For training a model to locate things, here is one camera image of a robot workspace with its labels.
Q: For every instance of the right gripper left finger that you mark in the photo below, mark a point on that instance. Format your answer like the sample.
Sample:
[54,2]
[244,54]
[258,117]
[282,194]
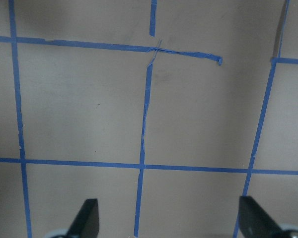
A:
[86,224]

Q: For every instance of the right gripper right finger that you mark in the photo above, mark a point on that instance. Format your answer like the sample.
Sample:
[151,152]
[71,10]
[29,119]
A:
[255,222]

